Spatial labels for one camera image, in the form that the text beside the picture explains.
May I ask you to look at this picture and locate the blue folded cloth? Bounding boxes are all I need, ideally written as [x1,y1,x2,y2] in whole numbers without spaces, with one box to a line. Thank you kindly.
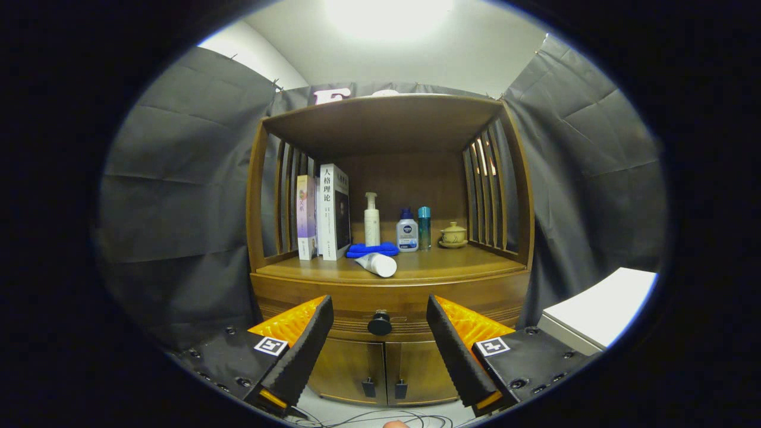
[346,241,400,259]

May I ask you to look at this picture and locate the black drawer knob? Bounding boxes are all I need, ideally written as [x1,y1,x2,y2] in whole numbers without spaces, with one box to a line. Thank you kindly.
[367,310,393,336]

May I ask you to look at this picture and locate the white storage box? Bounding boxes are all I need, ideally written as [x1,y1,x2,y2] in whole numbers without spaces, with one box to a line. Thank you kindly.
[537,267,659,357]

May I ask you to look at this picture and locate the brown wooden cabinet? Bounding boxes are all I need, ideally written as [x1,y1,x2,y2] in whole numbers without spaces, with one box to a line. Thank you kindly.
[246,94,536,408]

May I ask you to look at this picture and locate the white bottle blue pump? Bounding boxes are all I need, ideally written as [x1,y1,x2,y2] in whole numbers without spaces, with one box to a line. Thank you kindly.
[397,208,419,253]

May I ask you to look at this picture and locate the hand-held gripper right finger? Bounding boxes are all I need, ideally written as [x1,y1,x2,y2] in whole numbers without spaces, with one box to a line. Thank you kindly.
[426,294,595,418]

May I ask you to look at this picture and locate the slim teal bottle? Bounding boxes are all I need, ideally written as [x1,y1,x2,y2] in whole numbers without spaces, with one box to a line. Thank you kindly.
[417,206,432,251]

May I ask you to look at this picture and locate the beige lidded teacup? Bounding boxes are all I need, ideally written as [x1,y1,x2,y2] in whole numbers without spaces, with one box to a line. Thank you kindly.
[438,221,468,248]

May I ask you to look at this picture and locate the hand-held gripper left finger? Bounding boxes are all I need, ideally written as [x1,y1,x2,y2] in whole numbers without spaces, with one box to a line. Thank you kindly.
[169,295,335,417]

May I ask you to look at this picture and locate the wooden cabinet door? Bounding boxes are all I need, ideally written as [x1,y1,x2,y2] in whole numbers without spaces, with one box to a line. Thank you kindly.
[385,340,461,406]
[306,338,388,405]

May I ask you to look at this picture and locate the thick white book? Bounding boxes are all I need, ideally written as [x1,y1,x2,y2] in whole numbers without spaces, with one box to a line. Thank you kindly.
[318,163,351,262]

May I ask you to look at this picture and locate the black floor cables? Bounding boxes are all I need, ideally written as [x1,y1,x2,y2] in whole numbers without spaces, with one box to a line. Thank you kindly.
[291,407,470,428]

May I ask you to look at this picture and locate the purple book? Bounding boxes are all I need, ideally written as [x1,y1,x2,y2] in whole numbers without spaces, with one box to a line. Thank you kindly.
[296,174,318,261]

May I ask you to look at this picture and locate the white tube green end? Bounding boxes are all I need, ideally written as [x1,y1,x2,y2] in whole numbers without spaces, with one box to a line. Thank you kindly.
[355,253,398,278]

